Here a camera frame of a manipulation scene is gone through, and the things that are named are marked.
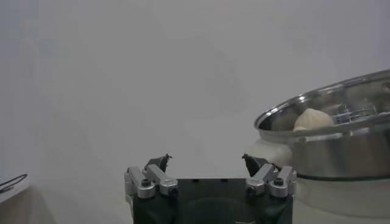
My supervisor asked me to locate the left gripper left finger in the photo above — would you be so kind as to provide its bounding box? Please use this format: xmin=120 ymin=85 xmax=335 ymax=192
xmin=124 ymin=153 xmax=179 ymax=200

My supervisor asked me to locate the white steamed baozi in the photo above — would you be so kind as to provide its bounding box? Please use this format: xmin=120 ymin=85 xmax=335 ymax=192
xmin=292 ymin=108 xmax=335 ymax=132

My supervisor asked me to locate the black cable on side table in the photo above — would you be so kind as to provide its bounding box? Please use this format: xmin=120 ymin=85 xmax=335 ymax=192
xmin=0 ymin=173 xmax=28 ymax=194

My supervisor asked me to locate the white empty side table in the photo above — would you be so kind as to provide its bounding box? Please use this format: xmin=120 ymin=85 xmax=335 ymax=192
xmin=0 ymin=178 xmax=31 ymax=224

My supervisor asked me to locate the steel perforated steamer basket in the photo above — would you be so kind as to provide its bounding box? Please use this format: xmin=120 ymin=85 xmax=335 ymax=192
xmin=254 ymin=69 xmax=390 ymax=182

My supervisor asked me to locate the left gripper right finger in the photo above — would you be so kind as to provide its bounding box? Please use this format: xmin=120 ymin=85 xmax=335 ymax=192
xmin=241 ymin=153 xmax=297 ymax=198

